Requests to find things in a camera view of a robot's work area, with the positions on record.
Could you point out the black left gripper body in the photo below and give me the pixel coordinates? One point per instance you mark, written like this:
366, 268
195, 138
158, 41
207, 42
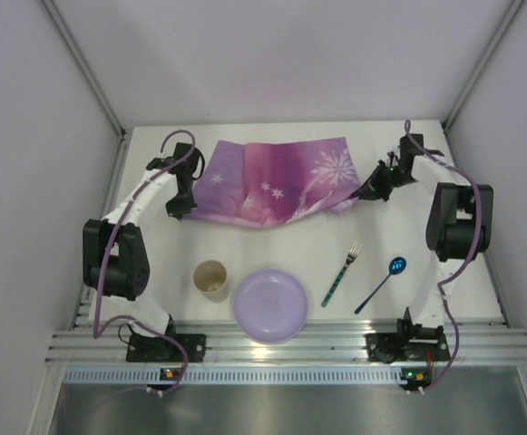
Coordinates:
180, 201

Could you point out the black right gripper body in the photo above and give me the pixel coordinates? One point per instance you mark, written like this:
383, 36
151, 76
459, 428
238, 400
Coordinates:
377, 186

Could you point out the green handled metal fork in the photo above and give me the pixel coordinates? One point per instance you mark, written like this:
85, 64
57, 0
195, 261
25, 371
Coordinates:
351, 257

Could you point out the purple pink printed placemat cloth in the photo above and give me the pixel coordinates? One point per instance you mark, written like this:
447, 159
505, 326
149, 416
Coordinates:
264, 185

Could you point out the lilac plastic plate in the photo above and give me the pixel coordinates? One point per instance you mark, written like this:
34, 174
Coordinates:
270, 306

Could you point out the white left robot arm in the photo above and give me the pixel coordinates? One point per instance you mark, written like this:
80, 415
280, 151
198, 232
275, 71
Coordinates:
115, 259

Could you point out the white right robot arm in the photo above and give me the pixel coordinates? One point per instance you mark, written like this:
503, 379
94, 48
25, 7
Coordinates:
458, 227

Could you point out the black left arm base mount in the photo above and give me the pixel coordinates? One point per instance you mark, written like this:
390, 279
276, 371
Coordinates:
153, 349

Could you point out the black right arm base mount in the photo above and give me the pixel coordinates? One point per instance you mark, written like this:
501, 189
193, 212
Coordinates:
409, 342

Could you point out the aluminium front rail frame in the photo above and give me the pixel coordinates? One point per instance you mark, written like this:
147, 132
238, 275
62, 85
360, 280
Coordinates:
319, 342

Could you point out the white slotted cable duct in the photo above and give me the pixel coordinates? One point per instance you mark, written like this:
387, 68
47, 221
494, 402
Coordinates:
219, 375

